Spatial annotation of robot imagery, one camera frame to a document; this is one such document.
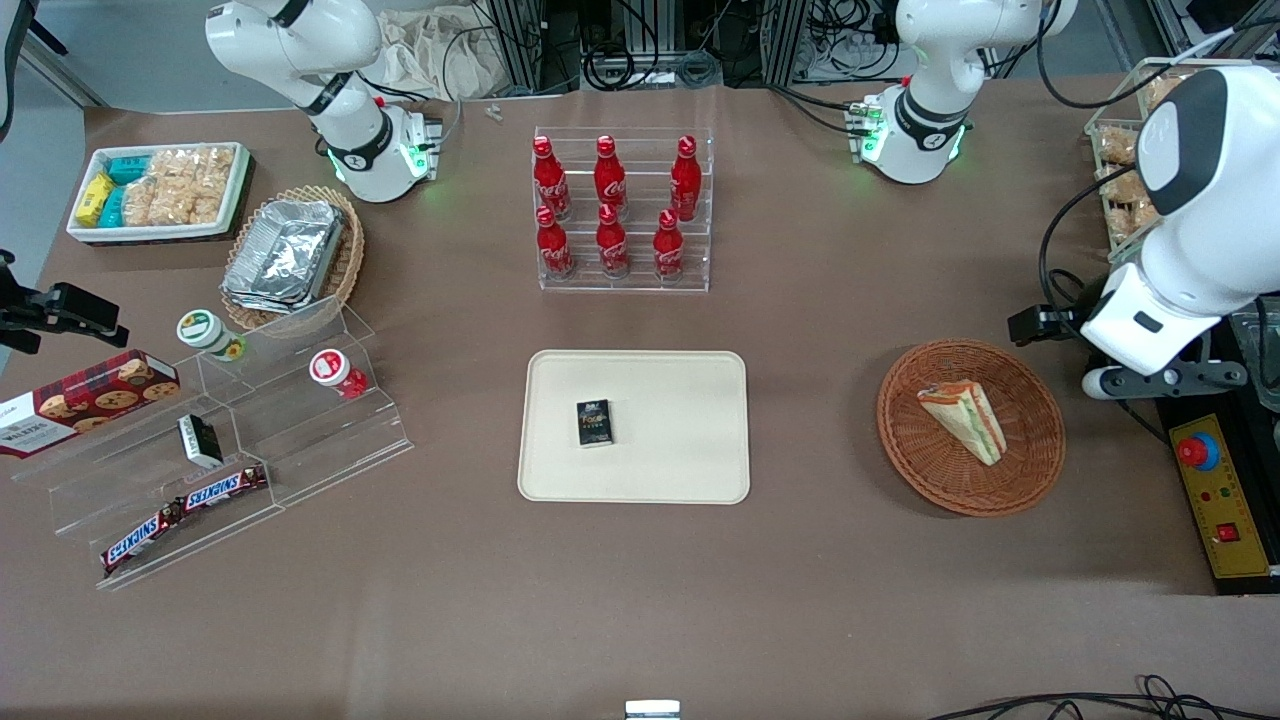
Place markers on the red cola bottle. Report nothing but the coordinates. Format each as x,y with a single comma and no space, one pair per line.
668,250
612,245
551,180
686,182
609,180
555,248

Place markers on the small black white box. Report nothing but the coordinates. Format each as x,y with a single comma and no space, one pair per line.
200,440

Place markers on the red tartan cookie box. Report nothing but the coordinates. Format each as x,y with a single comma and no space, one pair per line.
90,400

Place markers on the green lid white cup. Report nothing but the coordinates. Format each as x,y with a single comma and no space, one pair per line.
205,331

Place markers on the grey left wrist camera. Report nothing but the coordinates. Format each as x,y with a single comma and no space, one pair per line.
1170,381

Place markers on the bagged pastry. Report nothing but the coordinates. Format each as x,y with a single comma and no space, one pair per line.
1125,186
1118,148
1135,220

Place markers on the white rectangular bin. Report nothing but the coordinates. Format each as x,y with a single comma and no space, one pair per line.
160,234

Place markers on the beige plastic tray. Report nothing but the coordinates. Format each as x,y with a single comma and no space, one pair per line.
680,440

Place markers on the black card box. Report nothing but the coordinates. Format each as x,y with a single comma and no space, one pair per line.
594,423

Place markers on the yellow emergency stop box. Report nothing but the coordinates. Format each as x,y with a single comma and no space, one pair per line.
1228,505

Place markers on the yellow snack packet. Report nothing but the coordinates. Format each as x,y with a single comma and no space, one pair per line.
94,200

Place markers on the aluminium foil tray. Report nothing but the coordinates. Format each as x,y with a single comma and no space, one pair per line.
285,255

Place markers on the teal snack packet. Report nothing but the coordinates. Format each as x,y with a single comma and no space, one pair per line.
128,169
112,207

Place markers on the beige cloth bag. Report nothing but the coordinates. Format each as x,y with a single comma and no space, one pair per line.
440,60

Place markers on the red lid white cup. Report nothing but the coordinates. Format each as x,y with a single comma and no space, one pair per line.
330,368

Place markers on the oval light wicker basket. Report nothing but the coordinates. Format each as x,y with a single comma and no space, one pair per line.
348,265

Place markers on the aluminium frame post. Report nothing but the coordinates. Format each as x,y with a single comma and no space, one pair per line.
522,45
785,40

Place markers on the clear acrylic stepped display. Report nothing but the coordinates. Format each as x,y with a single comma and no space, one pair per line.
90,500
330,440

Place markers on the clear acrylic bottle rack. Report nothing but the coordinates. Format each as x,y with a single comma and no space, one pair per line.
642,282

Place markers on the clear bag of rice crackers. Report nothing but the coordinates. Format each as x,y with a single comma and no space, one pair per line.
170,205
195,168

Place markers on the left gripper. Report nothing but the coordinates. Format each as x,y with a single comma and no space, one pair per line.
1046,323

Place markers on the Snickers chocolate bar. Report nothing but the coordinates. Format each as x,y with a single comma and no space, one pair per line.
140,540
222,488

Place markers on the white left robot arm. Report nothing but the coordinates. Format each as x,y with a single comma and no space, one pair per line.
930,110

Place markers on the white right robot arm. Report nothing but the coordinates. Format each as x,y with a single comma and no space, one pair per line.
352,150

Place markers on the silver metal block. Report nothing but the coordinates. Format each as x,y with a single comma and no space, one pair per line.
652,710

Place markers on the wrapped triangle sandwich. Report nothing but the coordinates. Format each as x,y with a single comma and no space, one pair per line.
965,420

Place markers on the round brown wicker basket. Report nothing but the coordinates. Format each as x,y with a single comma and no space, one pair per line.
930,470

